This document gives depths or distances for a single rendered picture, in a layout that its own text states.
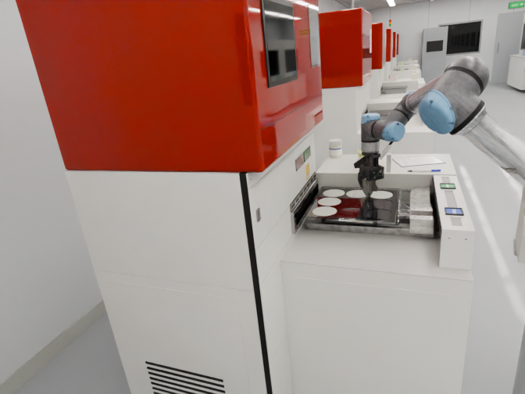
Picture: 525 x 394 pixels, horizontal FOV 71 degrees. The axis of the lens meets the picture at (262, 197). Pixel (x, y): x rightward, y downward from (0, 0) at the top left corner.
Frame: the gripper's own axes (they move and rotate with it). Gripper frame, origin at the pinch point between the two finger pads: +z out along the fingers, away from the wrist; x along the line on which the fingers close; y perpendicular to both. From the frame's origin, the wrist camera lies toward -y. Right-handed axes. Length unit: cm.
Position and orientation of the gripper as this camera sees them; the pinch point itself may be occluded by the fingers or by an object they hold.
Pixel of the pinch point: (367, 194)
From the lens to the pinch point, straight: 170.6
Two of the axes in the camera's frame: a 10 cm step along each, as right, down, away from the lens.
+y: 2.6, 3.1, -9.1
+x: 9.6, -1.8, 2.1
